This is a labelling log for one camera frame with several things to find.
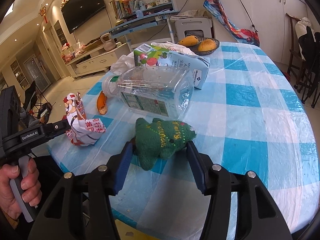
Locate red white wrapper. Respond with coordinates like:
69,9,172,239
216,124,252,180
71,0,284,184
63,93,106,146

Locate green plush Christmas tree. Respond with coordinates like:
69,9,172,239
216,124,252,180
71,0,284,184
135,118,196,171

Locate small orange peel piece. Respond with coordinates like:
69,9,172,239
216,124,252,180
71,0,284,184
97,91,107,115

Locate clear plastic bottle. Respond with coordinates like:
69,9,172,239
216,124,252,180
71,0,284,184
101,66,194,119

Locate white plastic bag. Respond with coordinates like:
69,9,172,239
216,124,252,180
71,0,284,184
110,42,196,75

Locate green blue juice carton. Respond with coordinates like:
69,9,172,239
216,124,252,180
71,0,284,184
133,44,210,89

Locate person's left hand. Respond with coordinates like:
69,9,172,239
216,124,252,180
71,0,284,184
1,155,42,223

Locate blue white checkered tablecloth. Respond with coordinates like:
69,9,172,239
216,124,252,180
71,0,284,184
47,41,320,234

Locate cream TV cabinet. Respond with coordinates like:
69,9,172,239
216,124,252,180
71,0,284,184
66,43,130,78

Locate dark fruit bowl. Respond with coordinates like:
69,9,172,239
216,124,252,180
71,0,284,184
178,35,220,56

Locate pink kettlebell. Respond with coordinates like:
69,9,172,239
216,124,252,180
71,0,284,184
100,33,116,51

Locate right yellow mango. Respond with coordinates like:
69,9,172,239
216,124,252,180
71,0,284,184
198,39,216,52

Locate dark wooden chair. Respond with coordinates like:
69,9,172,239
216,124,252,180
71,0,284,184
286,14,319,108

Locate blue children study desk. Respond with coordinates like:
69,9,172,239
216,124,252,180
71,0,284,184
101,0,180,51

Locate white plastic stool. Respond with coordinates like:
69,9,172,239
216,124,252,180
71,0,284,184
175,17,212,40

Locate black clothes on chair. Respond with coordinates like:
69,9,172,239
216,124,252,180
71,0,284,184
298,26,319,74

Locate row of books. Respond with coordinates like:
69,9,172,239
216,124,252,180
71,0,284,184
109,0,132,20

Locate colourful hanging bag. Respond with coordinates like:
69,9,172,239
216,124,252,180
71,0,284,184
203,0,260,47

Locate wall mounted black television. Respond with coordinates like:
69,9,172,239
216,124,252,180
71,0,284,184
61,0,106,34

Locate white wall cabinets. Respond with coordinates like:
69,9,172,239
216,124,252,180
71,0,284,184
203,0,309,65

